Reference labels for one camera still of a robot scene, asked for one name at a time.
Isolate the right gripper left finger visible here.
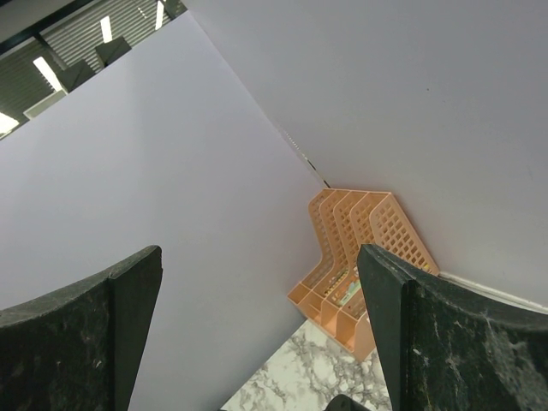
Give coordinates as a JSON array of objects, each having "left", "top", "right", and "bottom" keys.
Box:
[{"left": 1, "top": 245, "right": 163, "bottom": 410}]

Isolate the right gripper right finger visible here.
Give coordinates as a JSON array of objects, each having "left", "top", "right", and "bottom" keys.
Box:
[{"left": 357, "top": 244, "right": 547, "bottom": 410}]

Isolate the pink plastic file organizer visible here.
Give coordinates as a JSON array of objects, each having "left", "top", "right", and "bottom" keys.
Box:
[{"left": 288, "top": 188, "right": 440, "bottom": 361}]

